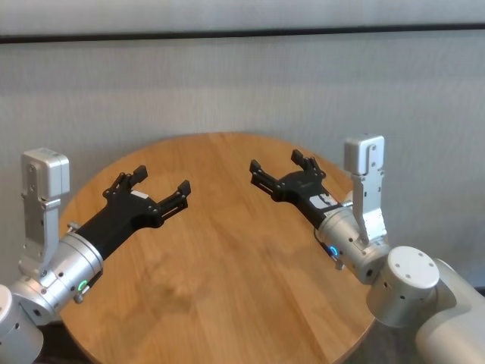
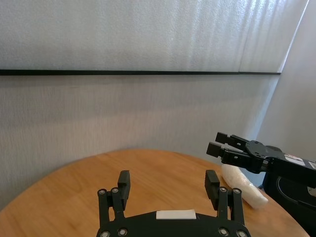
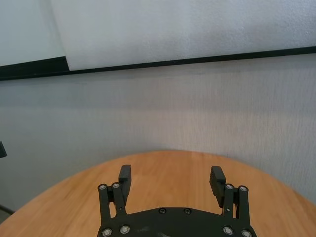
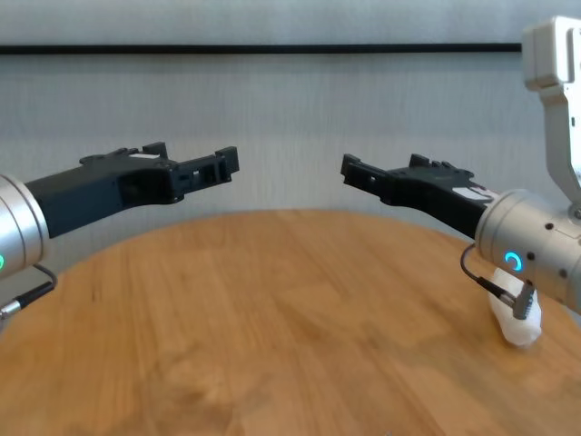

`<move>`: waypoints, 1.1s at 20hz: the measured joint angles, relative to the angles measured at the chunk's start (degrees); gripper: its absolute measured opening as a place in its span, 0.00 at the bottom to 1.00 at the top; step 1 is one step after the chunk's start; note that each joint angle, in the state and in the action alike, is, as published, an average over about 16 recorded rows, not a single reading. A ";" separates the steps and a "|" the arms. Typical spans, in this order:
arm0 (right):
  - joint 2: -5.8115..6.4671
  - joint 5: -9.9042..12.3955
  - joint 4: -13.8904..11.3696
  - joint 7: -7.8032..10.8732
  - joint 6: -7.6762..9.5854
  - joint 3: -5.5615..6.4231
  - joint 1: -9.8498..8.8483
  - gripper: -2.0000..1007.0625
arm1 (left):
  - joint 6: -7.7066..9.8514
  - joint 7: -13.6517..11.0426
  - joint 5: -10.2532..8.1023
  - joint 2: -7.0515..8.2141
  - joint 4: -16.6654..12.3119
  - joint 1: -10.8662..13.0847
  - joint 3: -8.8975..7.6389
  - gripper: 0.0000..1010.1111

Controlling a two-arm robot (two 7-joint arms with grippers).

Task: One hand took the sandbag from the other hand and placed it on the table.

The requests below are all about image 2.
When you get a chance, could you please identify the white plastic-wrapped sandbag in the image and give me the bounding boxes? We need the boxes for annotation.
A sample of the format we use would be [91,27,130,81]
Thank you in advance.
[221,164,269,210]

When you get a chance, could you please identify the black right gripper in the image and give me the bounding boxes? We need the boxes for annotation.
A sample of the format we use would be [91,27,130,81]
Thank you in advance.
[206,132,316,180]

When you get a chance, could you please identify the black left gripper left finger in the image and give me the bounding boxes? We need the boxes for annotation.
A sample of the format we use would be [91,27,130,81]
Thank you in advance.
[97,170,132,222]

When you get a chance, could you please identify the black wall rail strip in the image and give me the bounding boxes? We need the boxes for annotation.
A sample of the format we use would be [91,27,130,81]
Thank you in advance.
[0,70,282,76]

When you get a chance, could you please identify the black equipment box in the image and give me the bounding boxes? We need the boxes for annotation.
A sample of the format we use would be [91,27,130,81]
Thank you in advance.
[261,170,316,218]

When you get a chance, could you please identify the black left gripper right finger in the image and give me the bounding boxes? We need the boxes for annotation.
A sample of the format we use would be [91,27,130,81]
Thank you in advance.
[204,169,245,222]

